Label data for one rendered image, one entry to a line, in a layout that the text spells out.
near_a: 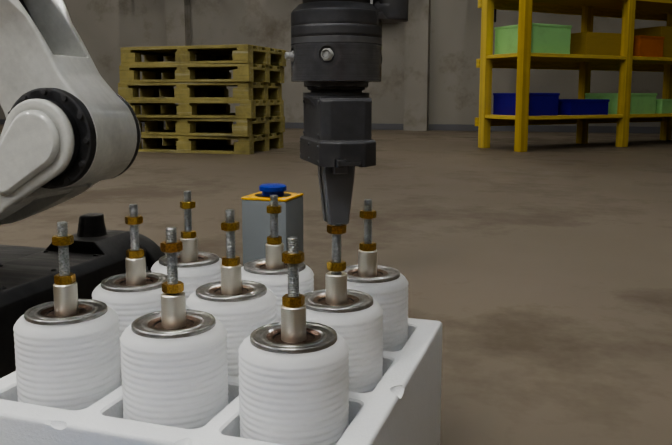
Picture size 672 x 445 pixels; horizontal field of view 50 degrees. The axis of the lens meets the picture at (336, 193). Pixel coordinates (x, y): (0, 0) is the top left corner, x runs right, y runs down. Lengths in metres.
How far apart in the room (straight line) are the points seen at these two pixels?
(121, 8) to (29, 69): 10.10
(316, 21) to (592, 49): 6.07
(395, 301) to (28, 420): 0.39
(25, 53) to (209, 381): 0.62
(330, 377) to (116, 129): 0.61
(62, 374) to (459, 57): 8.93
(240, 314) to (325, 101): 0.23
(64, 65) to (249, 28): 9.18
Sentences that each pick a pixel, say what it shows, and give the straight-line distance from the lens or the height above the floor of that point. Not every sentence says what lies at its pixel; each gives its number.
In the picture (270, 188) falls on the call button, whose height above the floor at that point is 0.33.
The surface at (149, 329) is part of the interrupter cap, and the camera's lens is 0.68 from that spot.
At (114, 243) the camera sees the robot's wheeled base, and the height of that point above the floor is 0.20.
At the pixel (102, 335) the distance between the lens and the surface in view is 0.73.
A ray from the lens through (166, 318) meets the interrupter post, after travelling 0.68.
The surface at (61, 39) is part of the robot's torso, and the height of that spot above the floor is 0.54.
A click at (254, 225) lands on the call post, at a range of 1.05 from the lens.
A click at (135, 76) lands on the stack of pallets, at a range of 6.09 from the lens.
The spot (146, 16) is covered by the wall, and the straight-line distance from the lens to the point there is 11.00.
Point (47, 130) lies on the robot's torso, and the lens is 1.06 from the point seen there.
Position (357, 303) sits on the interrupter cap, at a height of 0.25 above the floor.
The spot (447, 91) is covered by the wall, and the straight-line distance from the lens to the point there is 9.49.
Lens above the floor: 0.46
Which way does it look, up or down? 8 degrees down
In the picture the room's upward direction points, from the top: straight up
